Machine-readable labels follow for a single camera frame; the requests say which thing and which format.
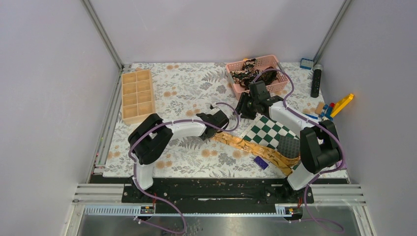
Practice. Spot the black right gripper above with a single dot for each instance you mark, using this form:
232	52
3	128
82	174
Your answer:
241	107

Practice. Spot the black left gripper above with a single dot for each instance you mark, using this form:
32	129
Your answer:
203	137

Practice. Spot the yellow patterned tie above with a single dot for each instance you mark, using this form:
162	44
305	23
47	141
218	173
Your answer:
274	157

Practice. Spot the wooden compartment tray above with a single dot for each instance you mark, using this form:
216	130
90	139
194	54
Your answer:
137	101

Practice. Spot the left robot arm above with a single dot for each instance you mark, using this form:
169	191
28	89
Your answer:
149	140

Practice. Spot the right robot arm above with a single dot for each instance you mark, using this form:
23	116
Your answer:
319	144

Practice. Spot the pink plastic basket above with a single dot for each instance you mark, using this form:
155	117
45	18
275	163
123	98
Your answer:
265	63

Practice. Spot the floral table cloth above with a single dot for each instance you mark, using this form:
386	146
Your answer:
182	90

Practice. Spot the black floral tie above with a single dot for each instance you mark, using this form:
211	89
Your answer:
248	73

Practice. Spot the green white chessboard mat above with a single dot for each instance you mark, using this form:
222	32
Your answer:
266	132

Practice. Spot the purple lego brick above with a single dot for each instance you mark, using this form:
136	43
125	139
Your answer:
261	162

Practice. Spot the dark grey lego plate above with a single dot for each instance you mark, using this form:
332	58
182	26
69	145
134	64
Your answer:
289	147

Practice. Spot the blue white lego brick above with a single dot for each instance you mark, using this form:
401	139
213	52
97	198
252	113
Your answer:
306	63

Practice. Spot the colourful lego brick pile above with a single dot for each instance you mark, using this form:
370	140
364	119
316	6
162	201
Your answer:
323	111

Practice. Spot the yellow triangle toy block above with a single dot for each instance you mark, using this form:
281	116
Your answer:
340	105

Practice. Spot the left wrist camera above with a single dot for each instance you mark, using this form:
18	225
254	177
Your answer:
215	110

